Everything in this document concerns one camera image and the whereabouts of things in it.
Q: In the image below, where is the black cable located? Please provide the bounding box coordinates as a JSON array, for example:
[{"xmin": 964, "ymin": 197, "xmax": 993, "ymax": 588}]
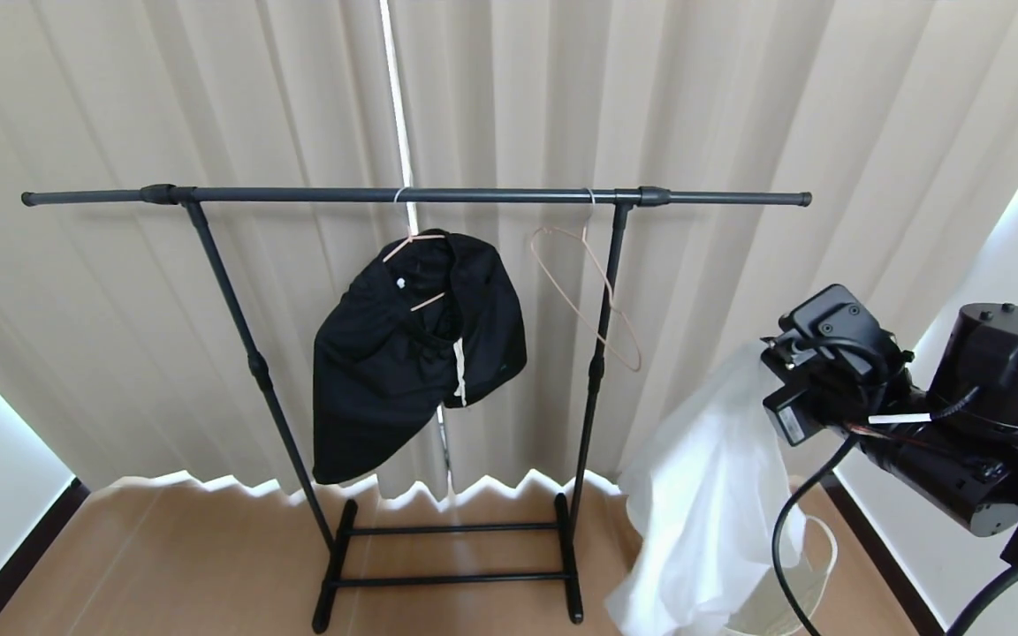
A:
[{"xmin": 771, "ymin": 336, "xmax": 1018, "ymax": 636}]

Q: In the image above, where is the beige curtain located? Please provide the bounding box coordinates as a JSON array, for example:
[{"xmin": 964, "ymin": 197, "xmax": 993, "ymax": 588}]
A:
[{"xmin": 0, "ymin": 0, "xmax": 1018, "ymax": 500}]

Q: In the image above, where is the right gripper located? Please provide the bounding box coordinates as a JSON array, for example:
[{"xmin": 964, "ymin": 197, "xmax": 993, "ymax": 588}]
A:
[{"xmin": 763, "ymin": 371, "xmax": 1018, "ymax": 538}]

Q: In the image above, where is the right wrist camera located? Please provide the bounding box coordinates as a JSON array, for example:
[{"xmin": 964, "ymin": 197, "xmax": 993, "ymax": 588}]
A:
[{"xmin": 761, "ymin": 284, "xmax": 914, "ymax": 390}]

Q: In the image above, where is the black clothes rack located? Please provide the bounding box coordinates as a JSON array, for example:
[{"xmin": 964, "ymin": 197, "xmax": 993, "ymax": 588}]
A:
[{"xmin": 21, "ymin": 184, "xmax": 813, "ymax": 635}]

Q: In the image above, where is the pink clothes hanger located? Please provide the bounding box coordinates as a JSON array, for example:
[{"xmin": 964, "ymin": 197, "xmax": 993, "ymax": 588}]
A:
[
  {"xmin": 531, "ymin": 187, "xmax": 642, "ymax": 374},
  {"xmin": 383, "ymin": 187, "xmax": 448, "ymax": 312}
]

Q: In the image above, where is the black garment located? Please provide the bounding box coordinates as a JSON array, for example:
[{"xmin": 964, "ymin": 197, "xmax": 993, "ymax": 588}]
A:
[{"xmin": 312, "ymin": 230, "xmax": 528, "ymax": 485}]

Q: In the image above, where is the white laundry basket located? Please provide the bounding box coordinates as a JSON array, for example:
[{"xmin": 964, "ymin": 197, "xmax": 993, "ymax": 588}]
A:
[{"xmin": 721, "ymin": 517, "xmax": 839, "ymax": 636}]

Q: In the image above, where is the white garment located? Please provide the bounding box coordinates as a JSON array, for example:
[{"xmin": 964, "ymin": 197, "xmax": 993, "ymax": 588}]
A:
[{"xmin": 604, "ymin": 344, "xmax": 806, "ymax": 636}]

